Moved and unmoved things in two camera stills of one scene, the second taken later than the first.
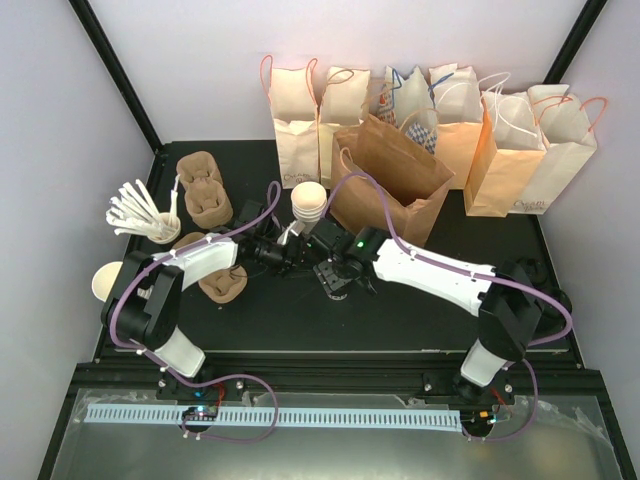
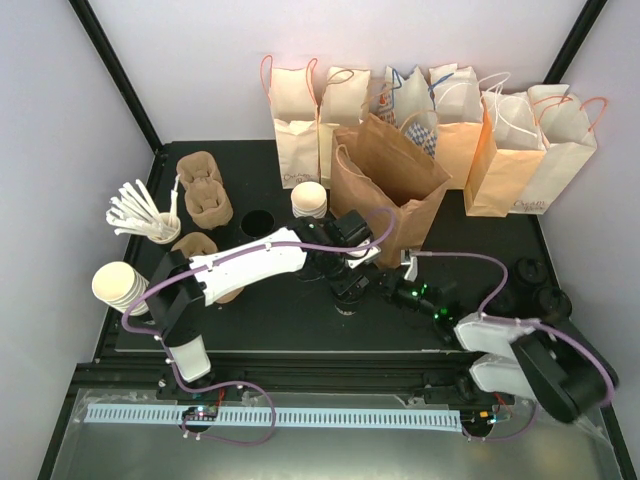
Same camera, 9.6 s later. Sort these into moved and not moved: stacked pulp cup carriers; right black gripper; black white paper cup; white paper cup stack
Moved: black white paper cup; right black gripper
Not moved: white paper cup stack; stacked pulp cup carriers
